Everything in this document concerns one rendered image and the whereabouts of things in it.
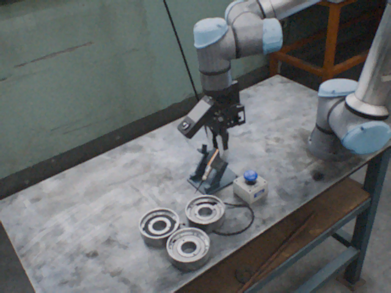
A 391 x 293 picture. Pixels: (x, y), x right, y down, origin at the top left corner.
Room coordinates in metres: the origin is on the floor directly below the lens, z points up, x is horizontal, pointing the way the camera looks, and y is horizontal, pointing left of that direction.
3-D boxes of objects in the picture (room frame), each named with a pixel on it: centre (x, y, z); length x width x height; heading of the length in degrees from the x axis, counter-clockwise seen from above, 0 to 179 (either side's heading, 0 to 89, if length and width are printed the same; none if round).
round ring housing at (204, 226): (0.78, -0.01, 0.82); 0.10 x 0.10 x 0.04
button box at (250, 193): (0.87, -0.15, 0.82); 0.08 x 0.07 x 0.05; 123
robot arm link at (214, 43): (0.88, -0.06, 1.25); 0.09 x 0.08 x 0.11; 95
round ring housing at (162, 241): (0.75, 0.11, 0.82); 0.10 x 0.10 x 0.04
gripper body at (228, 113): (0.88, -0.07, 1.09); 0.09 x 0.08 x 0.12; 118
